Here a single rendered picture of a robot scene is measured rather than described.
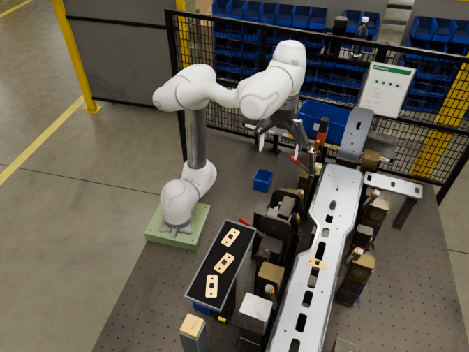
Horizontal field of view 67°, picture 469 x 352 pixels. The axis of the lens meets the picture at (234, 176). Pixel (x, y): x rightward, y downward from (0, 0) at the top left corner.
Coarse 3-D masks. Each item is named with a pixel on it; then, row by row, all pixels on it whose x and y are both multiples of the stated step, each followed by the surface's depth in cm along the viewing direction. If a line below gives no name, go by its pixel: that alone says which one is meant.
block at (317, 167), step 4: (316, 164) 185; (320, 164) 185; (316, 168) 185; (320, 168) 184; (316, 172) 187; (316, 176) 189; (316, 180) 191; (312, 184) 194; (312, 188) 196; (312, 192) 198; (308, 196) 201; (312, 196) 200; (308, 200) 204; (308, 204) 205; (308, 208) 208
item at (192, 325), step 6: (186, 318) 117; (192, 318) 117; (198, 318) 117; (186, 324) 115; (192, 324) 115; (198, 324) 116; (180, 330) 115; (186, 330) 114; (192, 330) 114; (198, 330) 114
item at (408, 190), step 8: (376, 176) 189; (384, 176) 189; (368, 184) 184; (376, 184) 184; (384, 184) 184; (400, 184) 184; (408, 184) 184; (416, 184) 184; (392, 192) 182; (400, 192) 180; (408, 192) 180
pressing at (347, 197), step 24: (336, 168) 193; (336, 192) 180; (360, 192) 181; (312, 216) 168; (336, 216) 169; (336, 240) 159; (336, 264) 150; (288, 288) 142; (312, 288) 142; (288, 312) 135; (312, 312) 135; (288, 336) 129; (312, 336) 129
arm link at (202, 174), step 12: (180, 72) 149; (192, 72) 148; (204, 72) 152; (192, 108) 158; (204, 108) 163; (192, 120) 164; (204, 120) 168; (192, 132) 169; (204, 132) 172; (192, 144) 174; (204, 144) 177; (192, 156) 180; (204, 156) 183; (192, 168) 186; (204, 168) 187; (192, 180) 188; (204, 180) 189; (204, 192) 194
